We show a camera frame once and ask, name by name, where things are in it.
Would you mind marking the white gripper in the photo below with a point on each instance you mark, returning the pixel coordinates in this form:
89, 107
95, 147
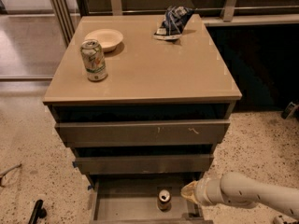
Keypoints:
202, 191

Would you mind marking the orange soda can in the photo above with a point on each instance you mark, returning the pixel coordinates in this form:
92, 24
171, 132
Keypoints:
164, 200

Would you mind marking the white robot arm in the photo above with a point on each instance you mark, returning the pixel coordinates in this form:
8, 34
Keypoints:
237, 190

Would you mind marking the grey top drawer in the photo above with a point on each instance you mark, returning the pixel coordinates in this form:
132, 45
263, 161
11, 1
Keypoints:
141, 134

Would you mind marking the grey three-drawer cabinet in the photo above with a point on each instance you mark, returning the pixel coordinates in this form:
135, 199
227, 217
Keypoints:
147, 80

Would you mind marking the grey open bottom drawer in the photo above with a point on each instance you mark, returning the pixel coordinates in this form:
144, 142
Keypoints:
133, 200

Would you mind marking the grey middle drawer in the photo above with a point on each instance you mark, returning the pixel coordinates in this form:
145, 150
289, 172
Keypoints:
126, 165

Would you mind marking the green white soda can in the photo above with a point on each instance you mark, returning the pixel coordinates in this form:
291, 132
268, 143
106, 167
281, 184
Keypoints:
94, 60

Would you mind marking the white base at corner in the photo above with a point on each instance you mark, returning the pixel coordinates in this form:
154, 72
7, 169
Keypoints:
280, 220

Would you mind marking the dark object at right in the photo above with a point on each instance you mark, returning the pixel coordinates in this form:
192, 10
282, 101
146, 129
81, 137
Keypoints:
289, 110

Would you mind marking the black object on floor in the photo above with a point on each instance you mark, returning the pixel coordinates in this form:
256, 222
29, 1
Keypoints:
38, 212

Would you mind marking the white shallow bowl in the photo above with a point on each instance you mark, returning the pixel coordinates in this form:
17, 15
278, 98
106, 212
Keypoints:
109, 39

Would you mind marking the blue white sneaker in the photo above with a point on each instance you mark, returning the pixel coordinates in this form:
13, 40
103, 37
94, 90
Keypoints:
173, 24

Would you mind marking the thin metal rod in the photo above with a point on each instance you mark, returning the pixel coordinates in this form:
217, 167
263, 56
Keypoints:
8, 170

